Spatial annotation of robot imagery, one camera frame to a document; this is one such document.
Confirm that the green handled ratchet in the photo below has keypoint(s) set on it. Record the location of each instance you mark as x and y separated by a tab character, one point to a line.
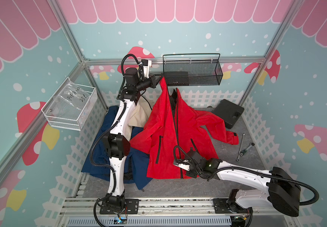
244	151

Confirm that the beige jacket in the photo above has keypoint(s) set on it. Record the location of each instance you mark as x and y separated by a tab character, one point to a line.
139	116

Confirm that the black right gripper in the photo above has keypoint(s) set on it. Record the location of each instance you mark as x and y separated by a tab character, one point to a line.
189	174

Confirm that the black plastic tool case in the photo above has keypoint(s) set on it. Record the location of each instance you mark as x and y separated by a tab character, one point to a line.
229	112

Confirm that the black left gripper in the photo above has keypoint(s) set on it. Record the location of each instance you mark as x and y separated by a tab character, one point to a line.
153	82

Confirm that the red jacket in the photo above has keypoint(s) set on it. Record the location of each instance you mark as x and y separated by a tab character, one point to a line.
173	123

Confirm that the black wire mesh basket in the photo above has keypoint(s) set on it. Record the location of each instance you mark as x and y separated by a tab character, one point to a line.
201	73

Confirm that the long metal wrench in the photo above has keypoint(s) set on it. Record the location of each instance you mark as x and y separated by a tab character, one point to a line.
240	148

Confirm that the clear plastic bag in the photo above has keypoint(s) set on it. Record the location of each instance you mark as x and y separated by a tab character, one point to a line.
72	99

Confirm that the horizontal aluminium frame bar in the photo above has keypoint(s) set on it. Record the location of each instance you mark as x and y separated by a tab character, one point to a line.
241	59

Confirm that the aluminium frame post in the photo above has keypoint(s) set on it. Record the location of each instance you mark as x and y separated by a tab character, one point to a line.
82	61

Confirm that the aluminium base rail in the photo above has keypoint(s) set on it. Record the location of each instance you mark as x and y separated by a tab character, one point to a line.
168	212

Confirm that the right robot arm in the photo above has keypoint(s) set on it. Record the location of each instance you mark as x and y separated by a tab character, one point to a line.
270	188

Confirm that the black box in basket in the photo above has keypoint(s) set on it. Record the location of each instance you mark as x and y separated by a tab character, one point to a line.
176	78

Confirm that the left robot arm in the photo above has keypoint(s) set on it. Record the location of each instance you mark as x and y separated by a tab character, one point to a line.
136	79

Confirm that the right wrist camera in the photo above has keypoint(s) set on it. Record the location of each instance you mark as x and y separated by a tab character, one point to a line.
185	165

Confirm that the blue jacket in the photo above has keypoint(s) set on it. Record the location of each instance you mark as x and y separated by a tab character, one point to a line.
136	164

